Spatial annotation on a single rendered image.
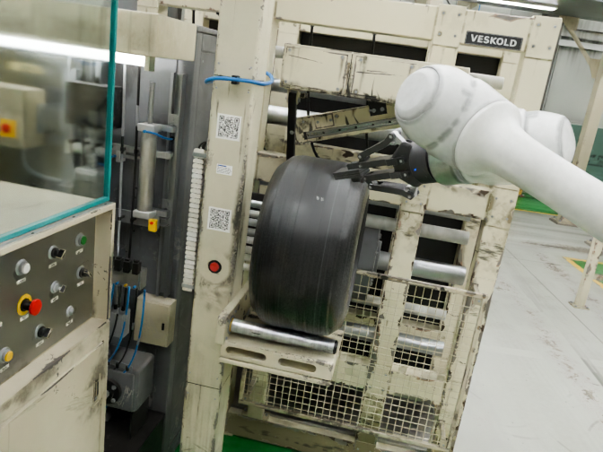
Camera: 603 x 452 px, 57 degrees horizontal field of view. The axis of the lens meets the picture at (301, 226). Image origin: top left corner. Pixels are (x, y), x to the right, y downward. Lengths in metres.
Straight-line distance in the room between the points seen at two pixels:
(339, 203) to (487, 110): 0.89
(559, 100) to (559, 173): 10.91
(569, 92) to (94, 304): 10.59
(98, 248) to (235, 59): 0.68
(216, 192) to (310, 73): 0.51
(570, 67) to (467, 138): 10.93
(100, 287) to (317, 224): 0.68
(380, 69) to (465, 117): 1.18
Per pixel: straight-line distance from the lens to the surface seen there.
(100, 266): 1.74
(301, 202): 1.54
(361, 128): 2.01
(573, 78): 11.66
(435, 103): 0.69
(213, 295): 1.84
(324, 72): 1.89
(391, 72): 1.87
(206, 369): 1.97
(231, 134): 1.69
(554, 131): 0.83
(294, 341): 1.74
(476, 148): 0.70
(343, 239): 1.51
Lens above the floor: 1.71
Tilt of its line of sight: 16 degrees down
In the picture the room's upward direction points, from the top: 8 degrees clockwise
